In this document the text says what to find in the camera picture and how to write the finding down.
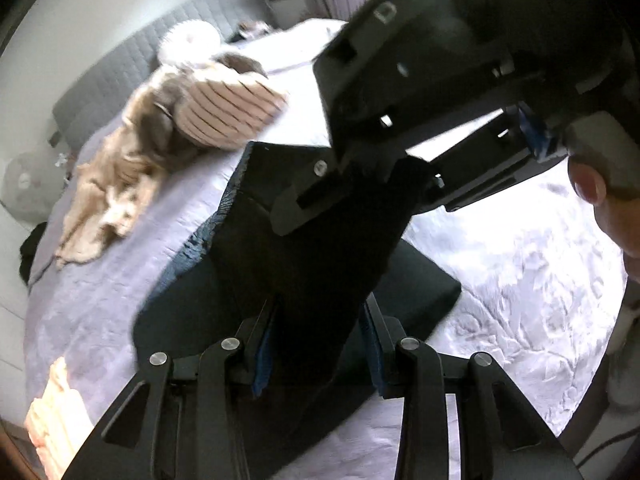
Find dark blue-black pants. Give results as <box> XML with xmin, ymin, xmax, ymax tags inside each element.
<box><xmin>134</xmin><ymin>143</ymin><xmax>456</xmax><ymax>478</ymax></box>

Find person's right hand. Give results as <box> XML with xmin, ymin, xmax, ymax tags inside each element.
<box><xmin>566</xmin><ymin>112</ymin><xmax>639</xmax><ymax>282</ymax></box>

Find orange peach garment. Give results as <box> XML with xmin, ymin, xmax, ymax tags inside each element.
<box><xmin>25</xmin><ymin>356</ymin><xmax>94</xmax><ymax>479</ymax></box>

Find black item beside bed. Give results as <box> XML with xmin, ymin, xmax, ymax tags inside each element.
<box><xmin>18</xmin><ymin>222</ymin><xmax>48</xmax><ymax>285</ymax></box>

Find beige striped garment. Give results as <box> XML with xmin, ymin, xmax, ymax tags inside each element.
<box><xmin>54</xmin><ymin>53</ymin><xmax>288</xmax><ymax>266</ymax></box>

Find white round pillow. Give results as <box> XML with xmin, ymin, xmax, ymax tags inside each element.
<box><xmin>156</xmin><ymin>20</ymin><xmax>222</xmax><ymax>68</ymax></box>

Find grey quilted headboard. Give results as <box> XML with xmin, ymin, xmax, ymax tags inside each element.
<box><xmin>49</xmin><ymin>0</ymin><xmax>277</xmax><ymax>153</ymax></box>

